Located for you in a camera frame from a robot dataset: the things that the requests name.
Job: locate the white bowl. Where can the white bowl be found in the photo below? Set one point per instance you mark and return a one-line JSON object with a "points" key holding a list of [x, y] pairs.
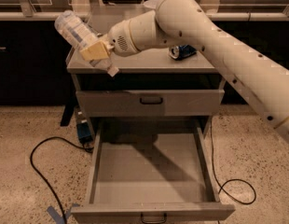
{"points": [[151, 4]]}

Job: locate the blue power box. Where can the blue power box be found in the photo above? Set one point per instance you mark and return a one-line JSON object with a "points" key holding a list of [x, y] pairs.
{"points": [[83, 132]]}

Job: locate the closed top drawer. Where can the closed top drawer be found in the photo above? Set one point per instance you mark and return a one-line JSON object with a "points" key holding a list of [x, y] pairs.
{"points": [[176, 103]]}

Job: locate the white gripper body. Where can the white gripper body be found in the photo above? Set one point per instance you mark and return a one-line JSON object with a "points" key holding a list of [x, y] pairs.
{"points": [[120, 38]]}

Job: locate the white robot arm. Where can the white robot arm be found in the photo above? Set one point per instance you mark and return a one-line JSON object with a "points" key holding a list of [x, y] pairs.
{"points": [[261, 82]]}

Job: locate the black drawer handle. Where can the black drawer handle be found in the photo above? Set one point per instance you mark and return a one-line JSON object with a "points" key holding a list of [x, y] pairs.
{"points": [[145, 219], [151, 100]]}

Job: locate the grey drawer cabinet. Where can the grey drawer cabinet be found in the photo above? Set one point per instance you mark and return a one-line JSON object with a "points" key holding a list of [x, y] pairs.
{"points": [[150, 70]]}

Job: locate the open middle drawer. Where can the open middle drawer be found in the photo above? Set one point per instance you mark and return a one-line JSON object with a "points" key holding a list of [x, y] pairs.
{"points": [[151, 173]]}

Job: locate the black top drawer handle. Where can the black top drawer handle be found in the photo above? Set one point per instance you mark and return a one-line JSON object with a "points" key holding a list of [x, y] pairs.
{"points": [[151, 100]]}

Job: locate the blue soda can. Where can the blue soda can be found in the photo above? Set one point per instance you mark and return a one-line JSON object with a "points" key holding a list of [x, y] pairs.
{"points": [[179, 53]]}

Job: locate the clear blue-label plastic bottle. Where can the clear blue-label plastic bottle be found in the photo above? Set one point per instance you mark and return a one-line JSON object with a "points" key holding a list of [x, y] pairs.
{"points": [[78, 34]]}

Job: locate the blue floor tape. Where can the blue floor tape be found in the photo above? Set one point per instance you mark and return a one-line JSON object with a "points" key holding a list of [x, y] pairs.
{"points": [[58, 219]]}

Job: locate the black middle drawer handle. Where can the black middle drawer handle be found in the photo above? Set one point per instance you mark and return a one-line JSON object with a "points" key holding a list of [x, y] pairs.
{"points": [[145, 219]]}

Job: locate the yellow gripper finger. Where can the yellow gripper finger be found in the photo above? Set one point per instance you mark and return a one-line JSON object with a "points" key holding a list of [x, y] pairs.
{"points": [[98, 51]]}

